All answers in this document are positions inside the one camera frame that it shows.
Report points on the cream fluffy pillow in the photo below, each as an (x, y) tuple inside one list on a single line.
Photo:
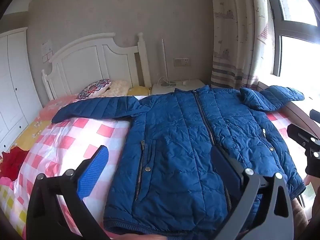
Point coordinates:
[(118, 87)]

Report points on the printed curtain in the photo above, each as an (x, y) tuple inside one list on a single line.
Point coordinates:
[(235, 35)]

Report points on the person's brown clothing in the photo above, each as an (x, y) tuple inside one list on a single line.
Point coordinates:
[(300, 215)]

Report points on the white wardrobe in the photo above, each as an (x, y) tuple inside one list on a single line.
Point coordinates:
[(15, 80)]

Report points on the white pole lamp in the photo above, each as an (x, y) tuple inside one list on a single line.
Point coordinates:
[(163, 60)]

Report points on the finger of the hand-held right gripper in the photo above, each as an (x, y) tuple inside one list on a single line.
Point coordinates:
[(315, 114), (300, 135)]

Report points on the window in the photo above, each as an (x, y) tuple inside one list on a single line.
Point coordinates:
[(297, 55)]

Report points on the patterned round cushion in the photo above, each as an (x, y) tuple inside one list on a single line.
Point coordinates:
[(93, 88)]

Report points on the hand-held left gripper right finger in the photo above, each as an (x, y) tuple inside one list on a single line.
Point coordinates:
[(225, 166)]

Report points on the blue quilted jacket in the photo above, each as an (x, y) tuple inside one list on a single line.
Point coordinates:
[(175, 130)]

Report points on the paper wall note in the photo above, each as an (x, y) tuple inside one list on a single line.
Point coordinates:
[(47, 51)]

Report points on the white nightstand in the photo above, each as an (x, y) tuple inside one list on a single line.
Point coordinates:
[(175, 88)]

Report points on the white wooden headboard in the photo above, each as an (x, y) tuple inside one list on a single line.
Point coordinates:
[(82, 60)]

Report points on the pink white checked quilt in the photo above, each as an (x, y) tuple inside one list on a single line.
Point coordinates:
[(62, 140)]

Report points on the wall socket plate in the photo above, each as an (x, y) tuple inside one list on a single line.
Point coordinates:
[(181, 61)]

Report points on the yellow pillow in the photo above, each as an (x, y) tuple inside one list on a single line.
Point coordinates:
[(138, 91)]

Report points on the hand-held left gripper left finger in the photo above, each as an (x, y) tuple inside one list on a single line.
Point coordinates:
[(93, 171)]

